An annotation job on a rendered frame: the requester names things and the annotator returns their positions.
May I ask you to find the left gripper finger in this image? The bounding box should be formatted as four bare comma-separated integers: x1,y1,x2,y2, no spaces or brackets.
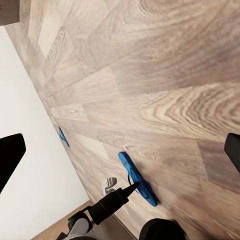
123,181,140,197

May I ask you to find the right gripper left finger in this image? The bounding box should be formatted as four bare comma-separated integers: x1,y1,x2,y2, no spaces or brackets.
0,133,26,193

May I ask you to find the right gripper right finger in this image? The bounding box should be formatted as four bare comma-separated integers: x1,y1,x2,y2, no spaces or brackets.
224,133,240,173

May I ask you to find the sandal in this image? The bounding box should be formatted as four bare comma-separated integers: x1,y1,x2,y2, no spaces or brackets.
118,151,158,207

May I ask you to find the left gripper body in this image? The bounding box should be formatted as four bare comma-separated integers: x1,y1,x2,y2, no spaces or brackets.
99,187,129,218

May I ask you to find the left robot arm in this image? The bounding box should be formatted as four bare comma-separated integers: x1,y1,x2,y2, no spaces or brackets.
56,177,140,240

